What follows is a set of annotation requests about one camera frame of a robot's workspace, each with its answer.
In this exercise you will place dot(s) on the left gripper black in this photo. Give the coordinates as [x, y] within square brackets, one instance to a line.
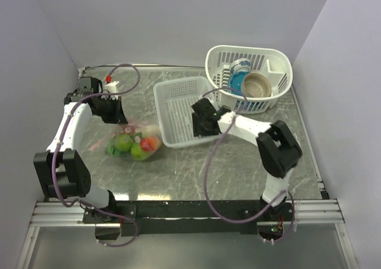
[118, 116]

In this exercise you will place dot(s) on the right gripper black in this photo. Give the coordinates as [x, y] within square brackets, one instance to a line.
[197, 130]

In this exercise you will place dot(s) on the white rectangular perforated basket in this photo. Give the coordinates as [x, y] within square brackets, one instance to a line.
[173, 101]

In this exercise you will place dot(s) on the clear zip top bag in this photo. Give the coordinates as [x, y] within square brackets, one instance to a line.
[101, 143]

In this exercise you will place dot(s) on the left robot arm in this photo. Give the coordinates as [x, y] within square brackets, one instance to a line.
[62, 174]

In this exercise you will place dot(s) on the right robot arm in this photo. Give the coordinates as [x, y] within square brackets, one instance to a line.
[278, 148]

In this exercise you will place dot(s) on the green fake apple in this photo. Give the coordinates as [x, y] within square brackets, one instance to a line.
[123, 142]
[138, 153]

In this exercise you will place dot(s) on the green fake leafy vegetable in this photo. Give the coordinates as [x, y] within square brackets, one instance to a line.
[110, 148]

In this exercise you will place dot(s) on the red fake dragon fruit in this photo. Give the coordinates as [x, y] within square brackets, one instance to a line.
[150, 144]

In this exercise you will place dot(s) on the white oval dish rack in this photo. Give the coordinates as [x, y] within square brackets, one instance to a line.
[272, 64]

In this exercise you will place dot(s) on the beige ceramic bowl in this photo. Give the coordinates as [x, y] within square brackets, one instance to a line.
[256, 85]

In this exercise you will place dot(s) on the blue white patterned bowl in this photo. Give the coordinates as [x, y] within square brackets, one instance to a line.
[242, 64]

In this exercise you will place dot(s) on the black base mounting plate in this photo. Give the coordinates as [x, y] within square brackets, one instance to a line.
[182, 217]

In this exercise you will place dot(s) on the aluminium frame rail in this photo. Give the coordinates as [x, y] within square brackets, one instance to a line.
[53, 214]

